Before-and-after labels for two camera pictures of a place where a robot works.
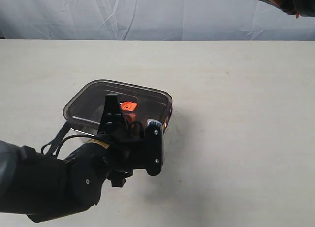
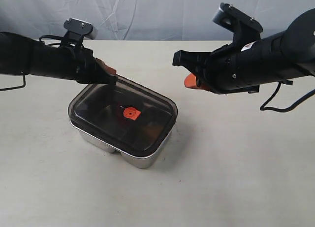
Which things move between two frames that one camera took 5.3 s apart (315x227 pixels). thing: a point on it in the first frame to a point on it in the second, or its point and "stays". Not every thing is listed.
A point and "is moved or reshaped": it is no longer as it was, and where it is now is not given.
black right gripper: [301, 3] to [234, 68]
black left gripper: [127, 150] to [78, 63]
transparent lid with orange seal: [139, 102] stays
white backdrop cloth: [161, 15] stays
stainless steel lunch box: [83, 113] is moved or reshaped
